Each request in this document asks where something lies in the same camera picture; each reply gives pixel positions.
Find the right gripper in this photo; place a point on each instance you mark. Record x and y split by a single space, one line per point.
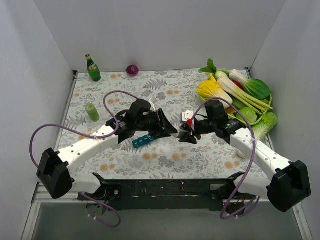
193 131

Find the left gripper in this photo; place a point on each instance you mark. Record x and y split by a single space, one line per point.
160 124

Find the white pill bottle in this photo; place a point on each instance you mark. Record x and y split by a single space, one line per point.
177 135

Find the teal pill organizer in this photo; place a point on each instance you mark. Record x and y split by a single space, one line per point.
142 141

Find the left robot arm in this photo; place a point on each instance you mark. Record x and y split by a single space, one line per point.
56 170

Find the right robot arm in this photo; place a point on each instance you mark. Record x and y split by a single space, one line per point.
287 182

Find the yellow napa cabbage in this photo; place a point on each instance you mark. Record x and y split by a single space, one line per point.
210 88

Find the purple onion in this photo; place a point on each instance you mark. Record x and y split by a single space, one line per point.
132 70

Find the parsley leaf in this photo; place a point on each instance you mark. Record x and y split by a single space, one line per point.
210 67

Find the red pepper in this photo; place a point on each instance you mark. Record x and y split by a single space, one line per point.
238 84

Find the green can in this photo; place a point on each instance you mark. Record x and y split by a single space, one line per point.
92 112

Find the floral table mat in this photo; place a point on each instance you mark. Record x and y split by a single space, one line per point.
166 158

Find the bok choy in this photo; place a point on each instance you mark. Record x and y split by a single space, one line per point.
254 87

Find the green lettuce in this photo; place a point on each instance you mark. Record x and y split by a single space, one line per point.
252 117

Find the green glass bottle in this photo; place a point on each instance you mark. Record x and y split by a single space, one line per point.
92 69

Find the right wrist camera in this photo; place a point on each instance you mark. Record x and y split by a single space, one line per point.
186 118

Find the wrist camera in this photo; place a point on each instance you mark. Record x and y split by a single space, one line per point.
186 118
152 101

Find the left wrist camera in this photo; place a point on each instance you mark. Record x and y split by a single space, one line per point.
152 101

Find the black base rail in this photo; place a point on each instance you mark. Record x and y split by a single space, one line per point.
163 194

